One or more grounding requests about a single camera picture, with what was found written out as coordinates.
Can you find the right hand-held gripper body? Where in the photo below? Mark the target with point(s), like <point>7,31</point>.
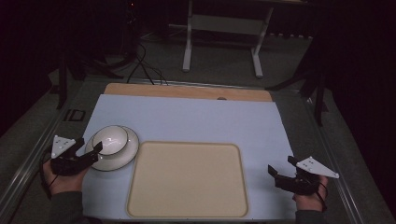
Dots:
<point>303,180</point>

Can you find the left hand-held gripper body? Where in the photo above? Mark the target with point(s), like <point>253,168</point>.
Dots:
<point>67,165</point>

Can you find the white bowl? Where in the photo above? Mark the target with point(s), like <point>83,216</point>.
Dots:
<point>109,140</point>

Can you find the person's left hand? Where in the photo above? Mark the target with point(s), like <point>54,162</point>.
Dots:
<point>63,182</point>

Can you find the person's right hand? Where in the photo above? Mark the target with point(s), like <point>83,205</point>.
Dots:
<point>311,202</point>

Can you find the white plate with dark rim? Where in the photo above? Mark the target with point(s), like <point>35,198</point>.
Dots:
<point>121,158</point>

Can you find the black stand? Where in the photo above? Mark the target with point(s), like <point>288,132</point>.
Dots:
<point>62,84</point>
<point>319,93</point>

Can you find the beige tray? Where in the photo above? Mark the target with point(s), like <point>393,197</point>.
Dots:
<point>186,180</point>

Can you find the pale blue table mat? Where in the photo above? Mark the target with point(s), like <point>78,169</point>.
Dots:
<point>193,121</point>

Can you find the black rectangular floor bracket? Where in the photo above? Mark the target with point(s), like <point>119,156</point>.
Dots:
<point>74,115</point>

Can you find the metal floor rail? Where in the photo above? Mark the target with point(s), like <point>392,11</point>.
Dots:
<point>345,186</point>
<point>28,171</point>

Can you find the white metal table frame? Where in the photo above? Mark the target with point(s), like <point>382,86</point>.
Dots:
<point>188,43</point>

